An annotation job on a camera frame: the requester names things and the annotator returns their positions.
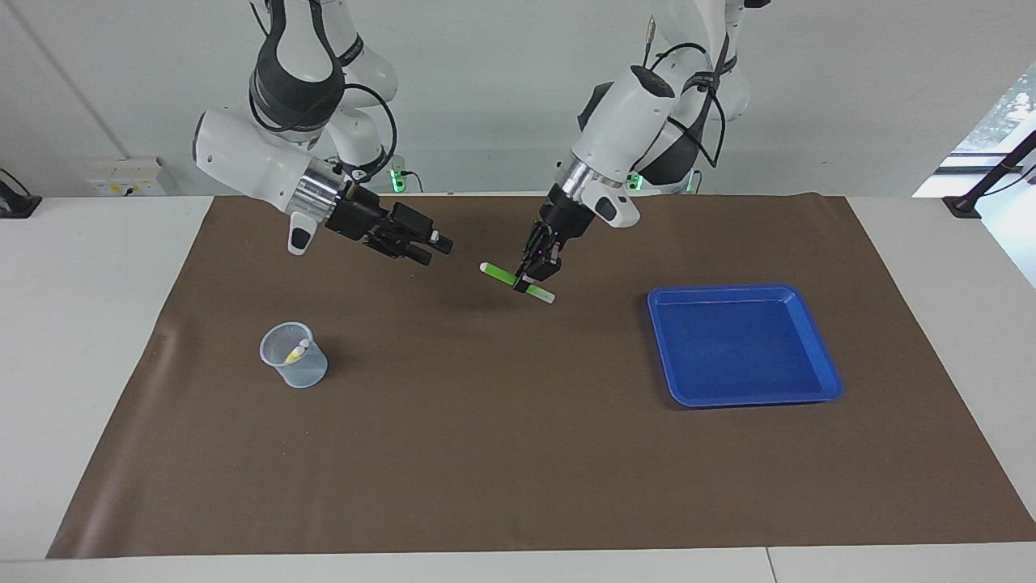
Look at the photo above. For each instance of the black table clamp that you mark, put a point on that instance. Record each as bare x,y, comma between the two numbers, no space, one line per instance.
16,202

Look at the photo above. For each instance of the brown table mat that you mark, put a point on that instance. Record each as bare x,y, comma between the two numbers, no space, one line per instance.
502,445

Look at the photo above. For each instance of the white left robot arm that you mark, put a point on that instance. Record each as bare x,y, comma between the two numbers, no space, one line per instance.
631,121

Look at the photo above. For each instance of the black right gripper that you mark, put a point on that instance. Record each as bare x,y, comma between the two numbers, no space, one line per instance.
368,220

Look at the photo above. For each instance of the translucent plastic cup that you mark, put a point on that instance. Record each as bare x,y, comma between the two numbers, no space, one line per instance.
303,374

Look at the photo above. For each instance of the green highlighter pen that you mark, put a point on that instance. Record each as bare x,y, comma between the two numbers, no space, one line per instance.
502,274

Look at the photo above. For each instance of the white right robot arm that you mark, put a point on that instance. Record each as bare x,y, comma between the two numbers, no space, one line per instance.
251,154

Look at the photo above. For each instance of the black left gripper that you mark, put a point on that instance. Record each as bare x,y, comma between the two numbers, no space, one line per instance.
558,223

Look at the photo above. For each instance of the black camera stand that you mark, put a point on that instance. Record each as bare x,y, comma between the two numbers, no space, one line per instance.
983,186

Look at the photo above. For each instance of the blue plastic tray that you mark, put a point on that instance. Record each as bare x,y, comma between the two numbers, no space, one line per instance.
736,348

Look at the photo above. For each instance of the bright window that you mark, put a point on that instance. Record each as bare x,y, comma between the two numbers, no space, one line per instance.
995,146

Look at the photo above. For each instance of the white wall power strip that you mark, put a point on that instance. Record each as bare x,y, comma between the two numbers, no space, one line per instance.
129,178

